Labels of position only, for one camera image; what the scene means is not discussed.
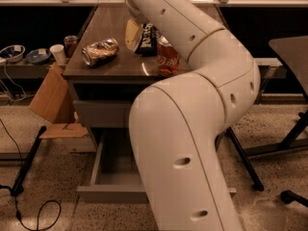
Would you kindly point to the grey drawer cabinet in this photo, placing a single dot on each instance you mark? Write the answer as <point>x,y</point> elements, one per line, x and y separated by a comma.
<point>106,20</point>

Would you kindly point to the black stand leg right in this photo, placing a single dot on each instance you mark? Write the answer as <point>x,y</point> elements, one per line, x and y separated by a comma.
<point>257,184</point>

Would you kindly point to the crushed gold can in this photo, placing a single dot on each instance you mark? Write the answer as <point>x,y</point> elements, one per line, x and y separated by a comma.
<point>99,51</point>

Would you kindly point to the black caster foot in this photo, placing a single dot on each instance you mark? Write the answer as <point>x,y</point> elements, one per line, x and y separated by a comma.
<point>289,197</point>

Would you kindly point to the red soda can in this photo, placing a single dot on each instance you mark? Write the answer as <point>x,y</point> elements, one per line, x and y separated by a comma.
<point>167,57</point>

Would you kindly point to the dark glass jar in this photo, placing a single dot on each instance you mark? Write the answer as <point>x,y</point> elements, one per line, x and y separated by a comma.
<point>70,43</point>

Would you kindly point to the blue bowl left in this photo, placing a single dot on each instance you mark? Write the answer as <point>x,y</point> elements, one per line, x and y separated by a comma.
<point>13,53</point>

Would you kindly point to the blue chip bag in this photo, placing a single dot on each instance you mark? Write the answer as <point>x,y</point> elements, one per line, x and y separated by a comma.
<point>148,43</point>

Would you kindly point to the black stand leg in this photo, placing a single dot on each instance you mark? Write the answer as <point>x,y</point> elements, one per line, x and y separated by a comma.
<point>17,186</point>
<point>257,184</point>

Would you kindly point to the cardboard box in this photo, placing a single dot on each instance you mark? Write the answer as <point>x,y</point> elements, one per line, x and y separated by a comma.
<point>53,103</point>

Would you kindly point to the black stand leg left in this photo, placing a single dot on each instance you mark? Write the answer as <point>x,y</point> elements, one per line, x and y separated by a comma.
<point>17,186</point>

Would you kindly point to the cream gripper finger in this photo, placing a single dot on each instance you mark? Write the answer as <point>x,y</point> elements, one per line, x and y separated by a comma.
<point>133,33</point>

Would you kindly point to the blue bowl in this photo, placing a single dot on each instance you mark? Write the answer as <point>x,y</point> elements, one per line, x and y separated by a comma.
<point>13,53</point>
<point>38,56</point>

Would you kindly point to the blue bowl right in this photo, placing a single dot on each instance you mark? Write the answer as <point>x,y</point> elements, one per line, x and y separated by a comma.
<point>38,56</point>

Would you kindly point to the open lower grey drawer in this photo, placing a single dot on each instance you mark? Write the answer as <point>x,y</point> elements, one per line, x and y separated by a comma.
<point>115,177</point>

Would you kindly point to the white paper cup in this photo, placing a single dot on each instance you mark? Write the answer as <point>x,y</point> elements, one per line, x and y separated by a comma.
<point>58,53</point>

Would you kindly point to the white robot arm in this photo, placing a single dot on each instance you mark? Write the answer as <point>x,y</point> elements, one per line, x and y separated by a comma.
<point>173,124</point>

